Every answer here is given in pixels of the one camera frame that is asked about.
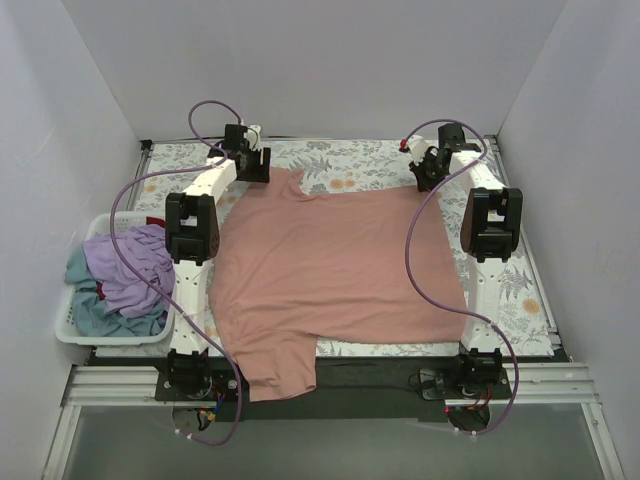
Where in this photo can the teal blue t-shirt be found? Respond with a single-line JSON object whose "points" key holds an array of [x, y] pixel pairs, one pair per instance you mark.
{"points": [[89, 309]]}

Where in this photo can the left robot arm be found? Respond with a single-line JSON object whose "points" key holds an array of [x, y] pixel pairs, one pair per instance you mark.
{"points": [[193, 240]]}

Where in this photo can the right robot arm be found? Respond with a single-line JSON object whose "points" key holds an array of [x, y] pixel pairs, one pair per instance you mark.
{"points": [[489, 234]]}

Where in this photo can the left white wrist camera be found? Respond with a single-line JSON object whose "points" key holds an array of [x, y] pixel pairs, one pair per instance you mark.
{"points": [[253, 136]]}

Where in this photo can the aluminium front frame rail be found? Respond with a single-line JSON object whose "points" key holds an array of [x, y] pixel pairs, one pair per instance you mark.
{"points": [[368, 426]]}

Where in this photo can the aluminium table edge rail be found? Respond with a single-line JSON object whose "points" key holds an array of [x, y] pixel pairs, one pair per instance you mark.
{"points": [[146, 147]]}

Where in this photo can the lavender t-shirt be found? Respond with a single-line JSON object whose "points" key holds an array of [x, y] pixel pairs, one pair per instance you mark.
{"points": [[130, 270]]}

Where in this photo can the pink t-shirt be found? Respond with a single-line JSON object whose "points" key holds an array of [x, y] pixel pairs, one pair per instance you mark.
{"points": [[370, 267]]}

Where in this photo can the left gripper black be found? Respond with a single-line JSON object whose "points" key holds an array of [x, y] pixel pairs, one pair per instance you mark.
{"points": [[257, 166]]}

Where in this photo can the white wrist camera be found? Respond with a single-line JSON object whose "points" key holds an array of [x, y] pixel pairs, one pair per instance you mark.
{"points": [[253, 136], [416, 146]]}

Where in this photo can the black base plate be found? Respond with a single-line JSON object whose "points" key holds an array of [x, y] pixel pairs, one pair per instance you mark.
{"points": [[346, 388]]}

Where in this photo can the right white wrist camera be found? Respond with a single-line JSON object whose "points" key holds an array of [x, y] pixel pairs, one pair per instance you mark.
{"points": [[416, 146]]}

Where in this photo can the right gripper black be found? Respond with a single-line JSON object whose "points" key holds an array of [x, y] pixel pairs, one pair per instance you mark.
{"points": [[427, 172]]}

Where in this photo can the white plastic laundry basket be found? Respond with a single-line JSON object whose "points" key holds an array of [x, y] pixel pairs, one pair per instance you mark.
{"points": [[107, 304]]}

